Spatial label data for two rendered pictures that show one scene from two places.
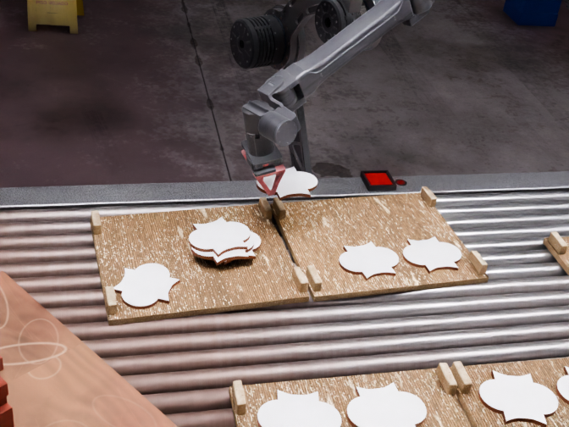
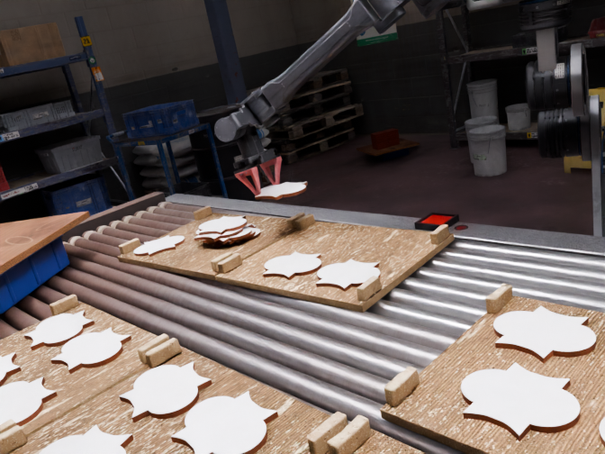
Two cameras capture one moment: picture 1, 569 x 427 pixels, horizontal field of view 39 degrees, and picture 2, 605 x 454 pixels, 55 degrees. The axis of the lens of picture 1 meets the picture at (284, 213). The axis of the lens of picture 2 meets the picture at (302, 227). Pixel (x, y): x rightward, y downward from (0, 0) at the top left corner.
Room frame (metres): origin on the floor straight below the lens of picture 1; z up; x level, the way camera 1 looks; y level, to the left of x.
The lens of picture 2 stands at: (0.97, -1.29, 1.41)
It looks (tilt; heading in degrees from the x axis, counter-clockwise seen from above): 18 degrees down; 65
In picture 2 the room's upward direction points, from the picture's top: 12 degrees counter-clockwise
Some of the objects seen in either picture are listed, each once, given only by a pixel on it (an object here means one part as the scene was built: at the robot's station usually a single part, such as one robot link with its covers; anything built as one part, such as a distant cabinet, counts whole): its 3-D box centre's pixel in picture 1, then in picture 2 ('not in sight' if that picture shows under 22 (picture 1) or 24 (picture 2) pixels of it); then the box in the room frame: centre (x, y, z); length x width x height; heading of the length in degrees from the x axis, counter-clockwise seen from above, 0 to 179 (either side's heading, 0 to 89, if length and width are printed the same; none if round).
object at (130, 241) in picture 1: (195, 257); (212, 240); (1.39, 0.18, 0.93); 0.41 x 0.35 x 0.02; 111
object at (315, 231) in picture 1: (374, 241); (333, 258); (1.53, -0.22, 0.93); 0.41 x 0.35 x 0.02; 110
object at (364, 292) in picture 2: (477, 261); (369, 287); (1.47, -0.44, 0.95); 0.06 x 0.02 x 0.03; 20
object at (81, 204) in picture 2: not in sight; (76, 201); (1.43, 4.52, 0.32); 0.50 x 0.41 x 0.37; 12
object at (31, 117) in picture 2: not in sight; (32, 117); (1.29, 4.43, 1.16); 0.60 x 0.40 x 0.15; 18
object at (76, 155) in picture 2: not in sight; (71, 154); (1.51, 4.49, 0.76); 0.50 x 0.36 x 0.24; 21
